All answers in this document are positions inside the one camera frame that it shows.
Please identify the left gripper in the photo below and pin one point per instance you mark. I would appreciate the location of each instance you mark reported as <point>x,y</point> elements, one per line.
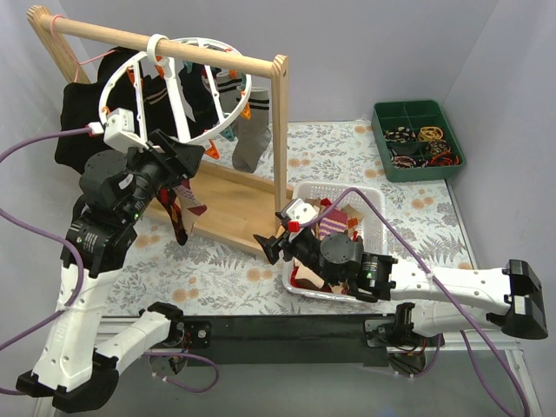
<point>175,156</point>

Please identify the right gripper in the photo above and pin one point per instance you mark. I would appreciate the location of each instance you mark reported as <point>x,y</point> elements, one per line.
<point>281,242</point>

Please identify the orange clothes clip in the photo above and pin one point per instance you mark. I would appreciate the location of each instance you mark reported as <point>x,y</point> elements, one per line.
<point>212,151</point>

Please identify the white round clip hanger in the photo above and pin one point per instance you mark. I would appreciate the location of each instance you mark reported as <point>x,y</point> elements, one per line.
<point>166,68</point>

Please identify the maroon beige purple striped sock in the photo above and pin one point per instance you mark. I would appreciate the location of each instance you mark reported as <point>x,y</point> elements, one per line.
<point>191,207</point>

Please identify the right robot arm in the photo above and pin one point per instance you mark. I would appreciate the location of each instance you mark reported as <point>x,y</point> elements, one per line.
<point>431,301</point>

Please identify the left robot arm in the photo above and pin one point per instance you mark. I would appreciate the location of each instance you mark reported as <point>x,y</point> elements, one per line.
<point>75,372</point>

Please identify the teal clothes clip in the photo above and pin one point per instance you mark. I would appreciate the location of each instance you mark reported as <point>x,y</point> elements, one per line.
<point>228,134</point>

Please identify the black garment on hanger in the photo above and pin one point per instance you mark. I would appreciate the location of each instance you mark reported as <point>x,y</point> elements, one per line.
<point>80,107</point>

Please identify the red yellow argyle sock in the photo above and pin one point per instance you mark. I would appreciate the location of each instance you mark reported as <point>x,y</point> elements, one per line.
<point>168,199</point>

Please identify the beige sock in basket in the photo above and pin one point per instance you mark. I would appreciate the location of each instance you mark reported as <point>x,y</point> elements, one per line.
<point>336,221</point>

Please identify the wooden clothes rack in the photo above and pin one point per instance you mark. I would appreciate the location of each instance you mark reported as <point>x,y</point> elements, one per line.
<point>240,205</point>

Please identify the red sock in basket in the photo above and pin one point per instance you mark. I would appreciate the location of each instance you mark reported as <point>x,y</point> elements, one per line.
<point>304,278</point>

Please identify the black sock brown stripes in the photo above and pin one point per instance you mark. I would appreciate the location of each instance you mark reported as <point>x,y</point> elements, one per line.
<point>157,107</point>

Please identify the navy sock green toe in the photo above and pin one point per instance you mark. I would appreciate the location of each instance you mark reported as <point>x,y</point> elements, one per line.
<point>198,98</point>

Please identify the grey striped sock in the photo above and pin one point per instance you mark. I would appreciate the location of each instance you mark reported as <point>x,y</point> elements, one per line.
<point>229,89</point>
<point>253,134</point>

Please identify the white plastic laundry basket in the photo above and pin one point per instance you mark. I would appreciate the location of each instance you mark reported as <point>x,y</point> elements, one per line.
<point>371,229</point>

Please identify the floral table mat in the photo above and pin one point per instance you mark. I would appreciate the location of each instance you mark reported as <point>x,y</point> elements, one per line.
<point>206,277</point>

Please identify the green compartment tray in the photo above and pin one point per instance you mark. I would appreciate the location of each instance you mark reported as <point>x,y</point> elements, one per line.
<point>415,141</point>

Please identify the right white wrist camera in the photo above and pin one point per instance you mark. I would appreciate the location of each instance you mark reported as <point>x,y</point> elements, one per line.
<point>300,212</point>

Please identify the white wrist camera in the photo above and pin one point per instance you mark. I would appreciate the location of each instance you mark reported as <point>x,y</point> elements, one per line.
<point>119,131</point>
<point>300,212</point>

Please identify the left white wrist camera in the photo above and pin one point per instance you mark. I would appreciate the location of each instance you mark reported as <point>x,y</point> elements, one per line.
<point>119,131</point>

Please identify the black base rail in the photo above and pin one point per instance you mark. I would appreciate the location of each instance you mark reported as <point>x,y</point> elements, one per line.
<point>285,339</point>

